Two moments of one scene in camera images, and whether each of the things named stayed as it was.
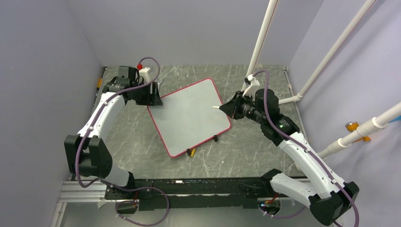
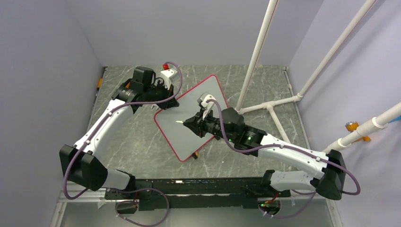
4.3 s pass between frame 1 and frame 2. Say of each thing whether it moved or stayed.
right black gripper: moved
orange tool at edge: stayed
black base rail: stayed
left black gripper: moved
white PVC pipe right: stayed
